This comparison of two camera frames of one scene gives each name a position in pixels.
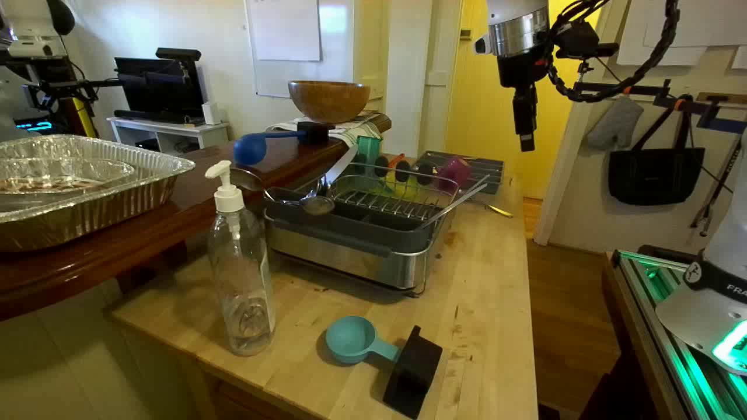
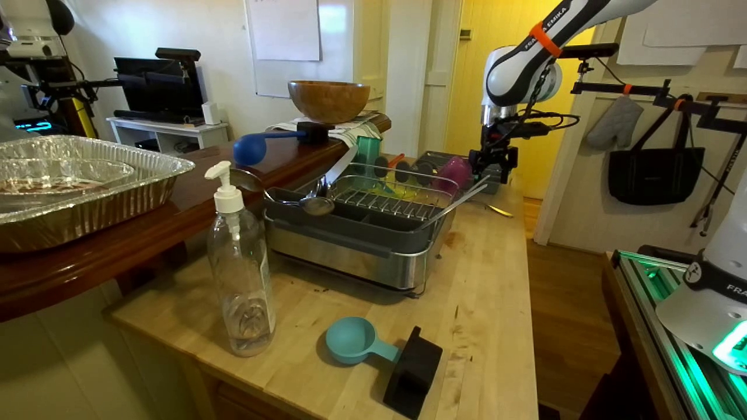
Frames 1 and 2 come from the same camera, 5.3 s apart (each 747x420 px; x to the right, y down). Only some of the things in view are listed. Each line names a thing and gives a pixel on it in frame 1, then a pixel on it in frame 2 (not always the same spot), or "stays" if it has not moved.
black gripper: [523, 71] → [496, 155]
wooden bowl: [327, 100] stays
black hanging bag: [658, 176] stays
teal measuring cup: [351, 338] stays
